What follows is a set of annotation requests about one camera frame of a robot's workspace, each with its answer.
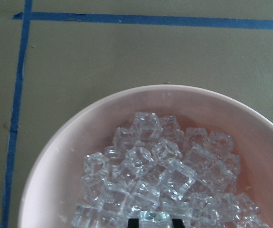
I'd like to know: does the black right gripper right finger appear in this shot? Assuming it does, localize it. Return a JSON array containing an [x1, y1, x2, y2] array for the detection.
[[172, 218, 184, 228]]

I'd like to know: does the pink plastic bowl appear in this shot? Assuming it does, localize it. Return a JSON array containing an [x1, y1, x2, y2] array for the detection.
[[18, 85, 273, 228]]

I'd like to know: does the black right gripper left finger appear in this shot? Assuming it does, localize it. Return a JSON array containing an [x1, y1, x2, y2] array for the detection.
[[127, 218, 139, 228]]

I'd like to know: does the clear ice cube pile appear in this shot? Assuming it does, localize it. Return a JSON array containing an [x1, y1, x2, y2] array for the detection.
[[71, 112, 267, 228]]

